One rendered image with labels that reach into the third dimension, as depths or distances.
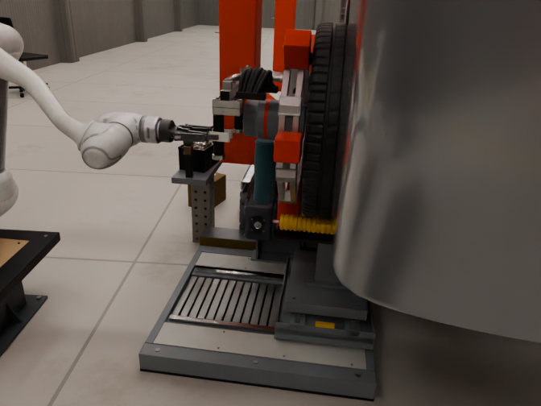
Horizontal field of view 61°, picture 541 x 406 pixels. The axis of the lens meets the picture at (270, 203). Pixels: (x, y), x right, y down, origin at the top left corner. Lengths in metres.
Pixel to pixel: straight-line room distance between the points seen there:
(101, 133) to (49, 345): 0.92
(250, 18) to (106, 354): 1.45
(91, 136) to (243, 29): 0.89
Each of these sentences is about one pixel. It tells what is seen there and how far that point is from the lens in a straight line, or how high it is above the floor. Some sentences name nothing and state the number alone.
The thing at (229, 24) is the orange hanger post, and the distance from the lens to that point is 2.08.
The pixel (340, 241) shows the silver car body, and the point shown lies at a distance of 0.86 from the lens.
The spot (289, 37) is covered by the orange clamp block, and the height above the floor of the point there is 1.14.
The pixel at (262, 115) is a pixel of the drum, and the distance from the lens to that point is 1.59.
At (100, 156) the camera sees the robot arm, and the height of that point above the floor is 0.81.
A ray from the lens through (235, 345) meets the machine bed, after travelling 1.77.
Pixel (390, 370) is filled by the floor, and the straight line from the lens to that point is 1.87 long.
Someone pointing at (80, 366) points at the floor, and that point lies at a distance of 1.89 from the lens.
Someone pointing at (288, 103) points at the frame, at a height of 0.97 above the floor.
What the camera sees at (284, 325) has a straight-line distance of 1.74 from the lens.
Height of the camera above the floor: 1.24
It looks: 24 degrees down
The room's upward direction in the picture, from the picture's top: 2 degrees clockwise
